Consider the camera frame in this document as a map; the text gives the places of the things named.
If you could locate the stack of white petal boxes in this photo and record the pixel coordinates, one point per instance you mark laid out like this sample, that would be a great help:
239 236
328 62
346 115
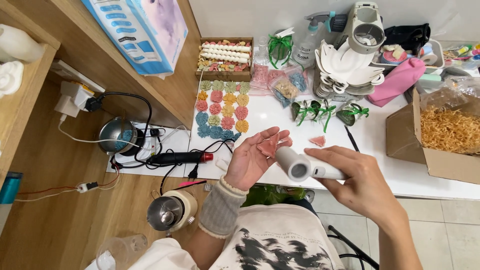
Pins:
345 73

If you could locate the wooden shelf unit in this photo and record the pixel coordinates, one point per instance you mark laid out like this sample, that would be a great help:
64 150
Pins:
78 41

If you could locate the grey white desk machine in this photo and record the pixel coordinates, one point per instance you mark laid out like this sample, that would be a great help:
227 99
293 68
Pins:
365 30

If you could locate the small pink wax petal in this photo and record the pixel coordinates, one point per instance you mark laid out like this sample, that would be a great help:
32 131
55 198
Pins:
318 141

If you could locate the pink wax flower piece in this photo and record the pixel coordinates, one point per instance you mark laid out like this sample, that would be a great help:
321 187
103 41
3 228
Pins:
267 147

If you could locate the black metal chair frame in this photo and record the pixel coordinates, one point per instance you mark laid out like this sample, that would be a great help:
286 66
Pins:
354 247

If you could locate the cream steel melting kettle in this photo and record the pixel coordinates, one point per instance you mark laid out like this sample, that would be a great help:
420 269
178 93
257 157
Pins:
170 212

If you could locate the white printed t-shirt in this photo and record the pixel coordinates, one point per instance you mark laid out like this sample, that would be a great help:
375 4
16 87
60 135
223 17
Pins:
277 240

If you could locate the steel pot of blue wax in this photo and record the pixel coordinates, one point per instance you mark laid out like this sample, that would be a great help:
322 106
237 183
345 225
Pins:
116 133

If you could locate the black heat gun red tip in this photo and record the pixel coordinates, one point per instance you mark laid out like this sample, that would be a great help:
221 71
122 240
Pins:
176 158

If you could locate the wooden box of wax shapes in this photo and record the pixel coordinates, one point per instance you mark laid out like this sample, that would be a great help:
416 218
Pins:
224 56

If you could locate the tan shredded paper filler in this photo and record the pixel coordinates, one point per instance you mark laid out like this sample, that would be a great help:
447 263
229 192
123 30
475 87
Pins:
448 129

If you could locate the clear spray bottle teal trigger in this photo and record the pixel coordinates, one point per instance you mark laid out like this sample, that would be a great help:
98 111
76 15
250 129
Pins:
309 45

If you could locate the pink fabric pouch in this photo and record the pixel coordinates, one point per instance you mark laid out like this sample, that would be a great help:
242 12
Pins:
397 80

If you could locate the white handheld heat tool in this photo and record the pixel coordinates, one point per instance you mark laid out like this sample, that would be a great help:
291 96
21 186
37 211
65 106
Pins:
300 165

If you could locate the white pillar candle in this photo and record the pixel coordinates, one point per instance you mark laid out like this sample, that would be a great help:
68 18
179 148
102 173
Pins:
18 45

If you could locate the white power strip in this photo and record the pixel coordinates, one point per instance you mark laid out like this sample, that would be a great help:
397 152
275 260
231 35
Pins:
75 75

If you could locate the white tray of craft supplies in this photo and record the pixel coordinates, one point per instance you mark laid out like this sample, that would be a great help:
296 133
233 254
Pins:
412 56

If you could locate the person's right hand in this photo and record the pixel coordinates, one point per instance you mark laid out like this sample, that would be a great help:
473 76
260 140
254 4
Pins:
367 180

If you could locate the white plug adapters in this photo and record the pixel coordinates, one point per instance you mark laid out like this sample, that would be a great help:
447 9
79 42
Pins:
71 97

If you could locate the white swirl candle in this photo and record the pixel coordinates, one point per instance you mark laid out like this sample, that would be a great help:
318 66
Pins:
10 78

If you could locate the green ribbon gift cone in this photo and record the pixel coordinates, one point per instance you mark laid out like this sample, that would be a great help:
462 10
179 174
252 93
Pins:
350 114
326 110
304 110

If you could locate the zip bag of pink pieces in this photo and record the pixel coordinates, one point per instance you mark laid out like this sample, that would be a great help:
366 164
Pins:
260 77

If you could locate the zip bag of yellow pieces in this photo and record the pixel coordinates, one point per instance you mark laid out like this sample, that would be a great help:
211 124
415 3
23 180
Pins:
285 90

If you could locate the small clear glass bottle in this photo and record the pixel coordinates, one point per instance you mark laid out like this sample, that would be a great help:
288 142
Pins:
261 52

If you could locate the heap of coloured pens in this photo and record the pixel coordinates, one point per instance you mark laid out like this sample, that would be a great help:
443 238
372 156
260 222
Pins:
463 52

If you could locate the cardboard box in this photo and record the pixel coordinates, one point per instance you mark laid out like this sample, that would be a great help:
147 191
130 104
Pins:
403 135

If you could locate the clear crinkled plastic bag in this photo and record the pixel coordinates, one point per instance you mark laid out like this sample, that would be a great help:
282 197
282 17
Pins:
455 88

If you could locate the loose black two-pin plug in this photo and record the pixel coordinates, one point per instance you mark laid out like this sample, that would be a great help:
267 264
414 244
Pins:
193 173

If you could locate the black bag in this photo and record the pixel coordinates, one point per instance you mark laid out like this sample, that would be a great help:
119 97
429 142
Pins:
407 37

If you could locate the green plastic bag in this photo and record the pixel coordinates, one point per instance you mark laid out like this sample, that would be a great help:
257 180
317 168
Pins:
270 194

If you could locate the group of colourful wax flowers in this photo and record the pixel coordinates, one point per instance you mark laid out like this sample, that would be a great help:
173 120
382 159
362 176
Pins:
223 110

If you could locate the zip bag of blue pieces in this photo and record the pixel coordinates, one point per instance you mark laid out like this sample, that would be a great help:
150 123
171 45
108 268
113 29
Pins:
298 80

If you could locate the grey knitted wrist warmer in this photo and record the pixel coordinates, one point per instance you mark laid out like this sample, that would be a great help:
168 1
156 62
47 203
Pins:
221 208

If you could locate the small electric hot plate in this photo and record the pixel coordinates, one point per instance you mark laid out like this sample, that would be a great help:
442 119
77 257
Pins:
140 144

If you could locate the pink black craft knife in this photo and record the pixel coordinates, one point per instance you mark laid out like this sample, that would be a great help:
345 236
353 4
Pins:
192 183

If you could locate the teal container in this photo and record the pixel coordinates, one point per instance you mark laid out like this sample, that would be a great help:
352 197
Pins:
9 187

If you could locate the thin black pick tool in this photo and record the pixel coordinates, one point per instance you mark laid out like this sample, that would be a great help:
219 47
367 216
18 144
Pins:
351 138

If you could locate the clear plastic cup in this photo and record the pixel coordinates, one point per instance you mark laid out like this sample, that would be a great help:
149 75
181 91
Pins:
120 249

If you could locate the person's left hand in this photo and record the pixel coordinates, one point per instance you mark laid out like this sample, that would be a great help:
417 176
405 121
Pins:
245 161

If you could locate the white board mat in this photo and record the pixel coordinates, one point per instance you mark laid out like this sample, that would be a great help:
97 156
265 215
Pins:
174 140

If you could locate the tin with green ribbon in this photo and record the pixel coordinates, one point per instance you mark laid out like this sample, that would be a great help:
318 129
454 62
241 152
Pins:
280 47

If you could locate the blue white tissue pack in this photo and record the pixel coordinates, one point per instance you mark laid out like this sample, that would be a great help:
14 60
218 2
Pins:
142 33

